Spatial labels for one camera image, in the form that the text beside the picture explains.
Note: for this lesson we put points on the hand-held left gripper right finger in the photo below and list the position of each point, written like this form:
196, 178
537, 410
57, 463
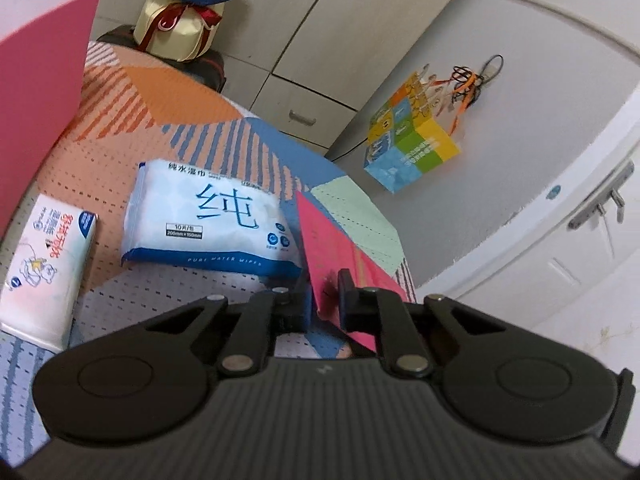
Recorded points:
357, 305

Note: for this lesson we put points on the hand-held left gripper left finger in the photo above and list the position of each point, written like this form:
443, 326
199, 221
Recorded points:
295, 310

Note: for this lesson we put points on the red envelope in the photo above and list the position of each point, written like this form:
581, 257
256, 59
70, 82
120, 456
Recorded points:
330, 245

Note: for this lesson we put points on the pink cardboard box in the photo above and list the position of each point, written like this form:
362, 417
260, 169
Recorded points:
35, 85

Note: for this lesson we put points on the blue white wet wipes pack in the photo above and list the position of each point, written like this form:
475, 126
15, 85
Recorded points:
210, 215

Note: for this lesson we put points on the colourful tissue box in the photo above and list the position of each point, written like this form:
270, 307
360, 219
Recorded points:
407, 140

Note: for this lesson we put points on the white door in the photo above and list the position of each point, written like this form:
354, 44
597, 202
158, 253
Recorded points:
575, 280

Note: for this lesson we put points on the patterned tablecloth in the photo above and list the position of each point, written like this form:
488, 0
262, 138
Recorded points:
125, 125

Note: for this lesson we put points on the white tissue pack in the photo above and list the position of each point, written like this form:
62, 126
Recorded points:
45, 270

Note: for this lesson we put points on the black stool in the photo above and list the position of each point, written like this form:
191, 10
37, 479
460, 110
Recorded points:
212, 67

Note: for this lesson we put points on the cream wardrobe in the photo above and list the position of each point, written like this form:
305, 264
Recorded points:
310, 35

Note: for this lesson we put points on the wrapped snack bouquet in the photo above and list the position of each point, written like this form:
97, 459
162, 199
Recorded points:
175, 25

